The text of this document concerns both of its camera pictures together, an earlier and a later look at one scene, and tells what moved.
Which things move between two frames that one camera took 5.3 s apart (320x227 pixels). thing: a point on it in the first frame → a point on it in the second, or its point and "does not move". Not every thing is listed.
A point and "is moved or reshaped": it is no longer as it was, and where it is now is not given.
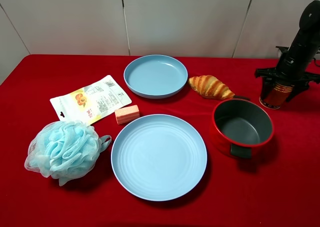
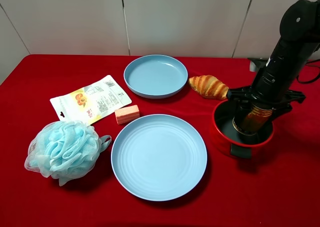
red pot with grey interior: (241, 128) does not move
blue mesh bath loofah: (64, 149) does not move
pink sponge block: (127, 113) does not move
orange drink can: (278, 97) is moved or reshaped
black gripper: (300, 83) → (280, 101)
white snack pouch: (91, 102) does not move
